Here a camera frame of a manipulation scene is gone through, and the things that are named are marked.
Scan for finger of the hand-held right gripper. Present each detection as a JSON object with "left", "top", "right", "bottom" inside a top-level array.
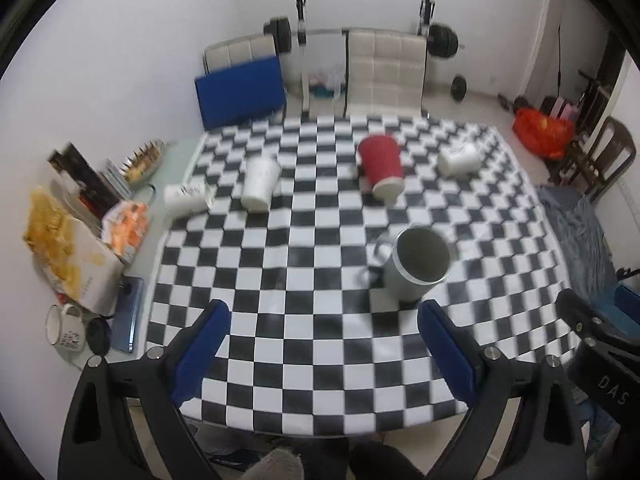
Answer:
[
  {"left": 614, "top": 284, "right": 640, "bottom": 323},
  {"left": 556, "top": 287, "right": 640, "bottom": 350}
]

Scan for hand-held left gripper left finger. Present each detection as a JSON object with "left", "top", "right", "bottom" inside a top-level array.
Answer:
[{"left": 59, "top": 299, "right": 232, "bottom": 480}]

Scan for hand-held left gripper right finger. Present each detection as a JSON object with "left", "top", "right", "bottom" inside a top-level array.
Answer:
[{"left": 417, "top": 299, "right": 586, "bottom": 480}]

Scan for grey metal mug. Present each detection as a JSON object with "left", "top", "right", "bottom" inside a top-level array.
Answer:
[{"left": 369, "top": 226, "right": 453, "bottom": 303}]

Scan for white paper cup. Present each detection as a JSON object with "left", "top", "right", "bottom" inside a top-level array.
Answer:
[{"left": 241, "top": 156, "right": 282, "bottom": 212}]

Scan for red paper cup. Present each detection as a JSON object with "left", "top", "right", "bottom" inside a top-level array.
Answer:
[{"left": 356, "top": 135, "right": 406, "bottom": 201}]

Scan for grey blanket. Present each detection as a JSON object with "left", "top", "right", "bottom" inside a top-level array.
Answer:
[{"left": 537, "top": 186, "right": 626, "bottom": 306}]

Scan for blue smartphone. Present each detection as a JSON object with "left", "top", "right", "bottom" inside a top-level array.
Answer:
[{"left": 111, "top": 276, "right": 146, "bottom": 353}]

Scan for black round lid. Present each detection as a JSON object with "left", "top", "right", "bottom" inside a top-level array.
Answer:
[{"left": 86, "top": 317, "right": 112, "bottom": 356}]

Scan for person's dark trouser leg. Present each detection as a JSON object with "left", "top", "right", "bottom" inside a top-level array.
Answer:
[{"left": 345, "top": 437, "right": 426, "bottom": 480}]

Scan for white enamel mug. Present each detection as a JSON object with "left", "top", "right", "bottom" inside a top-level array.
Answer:
[{"left": 46, "top": 304, "right": 86, "bottom": 354}]

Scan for grey fuzzy slipper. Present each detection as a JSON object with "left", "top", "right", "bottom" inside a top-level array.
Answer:
[{"left": 242, "top": 447, "right": 306, "bottom": 480}]

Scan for black white checkered tablecloth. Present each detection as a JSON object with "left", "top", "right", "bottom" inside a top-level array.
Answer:
[{"left": 145, "top": 114, "right": 583, "bottom": 436}]

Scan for orange snack packet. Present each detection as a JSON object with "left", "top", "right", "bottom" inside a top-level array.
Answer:
[{"left": 102, "top": 201, "right": 151, "bottom": 263}]

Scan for dark wooden chair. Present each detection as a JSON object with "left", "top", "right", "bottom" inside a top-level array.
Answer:
[{"left": 547, "top": 116, "right": 638, "bottom": 202}]

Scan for white printed mug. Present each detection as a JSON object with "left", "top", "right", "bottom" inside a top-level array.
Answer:
[{"left": 163, "top": 182, "right": 215, "bottom": 218}]

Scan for chips snack box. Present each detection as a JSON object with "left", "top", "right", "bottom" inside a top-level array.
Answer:
[{"left": 22, "top": 187, "right": 125, "bottom": 312}]

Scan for red orange plastic bag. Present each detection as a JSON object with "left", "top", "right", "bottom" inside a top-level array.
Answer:
[{"left": 513, "top": 108, "right": 576, "bottom": 158}]

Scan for white ceramic mug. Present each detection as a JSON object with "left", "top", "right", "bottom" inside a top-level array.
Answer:
[{"left": 438, "top": 142, "right": 482, "bottom": 177}]

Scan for golden spiky dish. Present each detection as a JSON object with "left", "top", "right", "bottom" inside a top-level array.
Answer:
[{"left": 122, "top": 140, "right": 166, "bottom": 184}]

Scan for pink bag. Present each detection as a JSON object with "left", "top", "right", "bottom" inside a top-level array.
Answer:
[{"left": 552, "top": 96, "right": 577, "bottom": 122}]

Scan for stack of dark books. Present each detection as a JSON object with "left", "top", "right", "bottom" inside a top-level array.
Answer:
[{"left": 47, "top": 142, "right": 133, "bottom": 211}]

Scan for blue cushion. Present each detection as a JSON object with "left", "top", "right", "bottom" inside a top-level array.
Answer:
[{"left": 195, "top": 55, "right": 288, "bottom": 132}]

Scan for cream padded chair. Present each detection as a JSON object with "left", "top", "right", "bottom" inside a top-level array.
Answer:
[
  {"left": 345, "top": 28, "right": 428, "bottom": 118},
  {"left": 203, "top": 35, "right": 281, "bottom": 76}
]

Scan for plastic bags under rack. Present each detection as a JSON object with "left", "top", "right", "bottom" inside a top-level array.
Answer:
[{"left": 309, "top": 66, "right": 346, "bottom": 102}]

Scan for black barbell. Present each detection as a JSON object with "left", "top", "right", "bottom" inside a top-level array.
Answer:
[{"left": 264, "top": 16, "right": 466, "bottom": 59}]

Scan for barbell rack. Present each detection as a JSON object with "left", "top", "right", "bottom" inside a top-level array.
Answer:
[{"left": 292, "top": 0, "right": 437, "bottom": 111}]

